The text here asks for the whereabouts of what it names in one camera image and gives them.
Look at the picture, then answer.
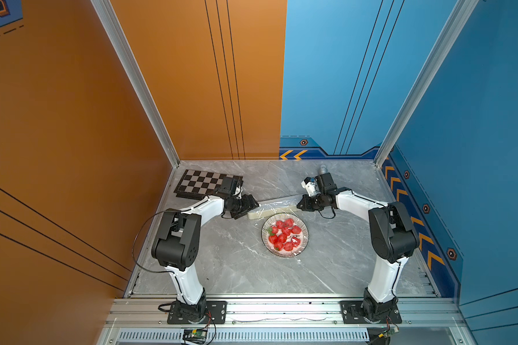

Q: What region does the cream plastic wrap dispenser box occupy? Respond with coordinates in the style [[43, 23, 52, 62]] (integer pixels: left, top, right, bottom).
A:
[[247, 195, 302, 220]]

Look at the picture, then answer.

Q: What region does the patterned plate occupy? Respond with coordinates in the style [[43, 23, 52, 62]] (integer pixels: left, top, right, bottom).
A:
[[261, 214, 309, 258]]

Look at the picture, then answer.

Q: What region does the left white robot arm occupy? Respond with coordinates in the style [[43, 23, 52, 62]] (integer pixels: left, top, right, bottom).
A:
[[151, 178, 259, 323]]

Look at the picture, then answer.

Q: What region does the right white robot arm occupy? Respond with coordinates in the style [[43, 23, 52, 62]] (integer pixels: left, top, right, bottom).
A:
[[297, 172, 420, 323]]

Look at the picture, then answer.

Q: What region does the silver microphone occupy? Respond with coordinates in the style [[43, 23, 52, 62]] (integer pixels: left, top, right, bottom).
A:
[[319, 165, 328, 175]]

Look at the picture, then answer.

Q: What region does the red strawberries pile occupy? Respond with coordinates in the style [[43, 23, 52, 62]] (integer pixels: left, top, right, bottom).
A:
[[263, 217, 308, 256]]

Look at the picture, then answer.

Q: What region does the black white chessboard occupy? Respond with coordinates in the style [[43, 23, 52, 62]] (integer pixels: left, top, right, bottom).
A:
[[174, 169, 243, 200]]

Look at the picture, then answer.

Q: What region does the left green circuit board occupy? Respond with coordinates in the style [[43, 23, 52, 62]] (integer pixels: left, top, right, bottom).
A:
[[181, 329, 209, 345]]

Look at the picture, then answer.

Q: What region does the green circuit board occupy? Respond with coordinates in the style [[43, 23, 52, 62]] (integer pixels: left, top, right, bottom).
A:
[[181, 329, 209, 345], [368, 326, 400, 345]]

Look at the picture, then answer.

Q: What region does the right green circuit board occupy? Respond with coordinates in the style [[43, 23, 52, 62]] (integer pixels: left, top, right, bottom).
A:
[[368, 326, 400, 345]]

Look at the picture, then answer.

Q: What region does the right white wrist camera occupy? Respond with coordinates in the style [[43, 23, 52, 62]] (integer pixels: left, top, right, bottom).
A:
[[302, 177, 319, 197]]

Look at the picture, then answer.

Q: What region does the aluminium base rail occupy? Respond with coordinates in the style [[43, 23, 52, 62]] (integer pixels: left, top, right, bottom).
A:
[[97, 294, 476, 344]]

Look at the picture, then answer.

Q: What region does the left aluminium frame post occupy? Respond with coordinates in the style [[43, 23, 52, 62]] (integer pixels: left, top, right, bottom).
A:
[[91, 0, 181, 169]]

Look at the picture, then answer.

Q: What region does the aluminium frame post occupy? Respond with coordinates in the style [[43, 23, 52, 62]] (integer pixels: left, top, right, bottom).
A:
[[91, 0, 181, 169], [374, 0, 479, 168]]

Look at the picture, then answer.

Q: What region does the right aluminium frame post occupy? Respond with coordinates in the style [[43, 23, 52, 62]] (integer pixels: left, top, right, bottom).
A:
[[374, 0, 479, 168]]

